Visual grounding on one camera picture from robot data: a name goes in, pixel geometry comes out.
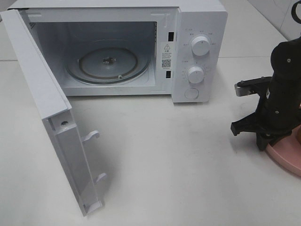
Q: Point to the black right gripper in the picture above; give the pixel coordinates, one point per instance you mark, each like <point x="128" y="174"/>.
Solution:
<point x="277" y="113"/>

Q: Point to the pink round plate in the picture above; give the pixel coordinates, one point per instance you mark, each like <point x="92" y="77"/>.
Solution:
<point x="287" y="152"/>

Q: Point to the white round door button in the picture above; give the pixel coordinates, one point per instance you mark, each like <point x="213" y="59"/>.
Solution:
<point x="191" y="93"/>

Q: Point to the white microwave door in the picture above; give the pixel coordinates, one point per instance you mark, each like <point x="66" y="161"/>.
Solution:
<point x="55" y="111"/>

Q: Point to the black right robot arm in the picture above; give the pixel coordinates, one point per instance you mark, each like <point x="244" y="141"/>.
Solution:
<point x="286" y="64"/>

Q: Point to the white lower microwave knob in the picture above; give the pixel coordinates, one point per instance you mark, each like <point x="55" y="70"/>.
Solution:
<point x="195" y="75"/>

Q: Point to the white microwave knob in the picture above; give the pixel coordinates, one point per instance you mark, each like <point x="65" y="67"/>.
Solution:
<point x="200" y="45"/>
<point x="195" y="75"/>

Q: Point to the white upper microwave knob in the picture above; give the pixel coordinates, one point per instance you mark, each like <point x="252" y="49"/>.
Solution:
<point x="200" y="45"/>

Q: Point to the white microwave oven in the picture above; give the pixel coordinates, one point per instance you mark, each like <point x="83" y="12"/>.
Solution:
<point x="57" y="25"/>

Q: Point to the white warning label sticker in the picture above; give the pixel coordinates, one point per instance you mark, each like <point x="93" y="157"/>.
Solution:
<point x="166" y="55"/>

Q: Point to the glass microwave turntable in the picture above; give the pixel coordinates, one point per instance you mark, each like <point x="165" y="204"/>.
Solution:
<point x="109" y="61"/>

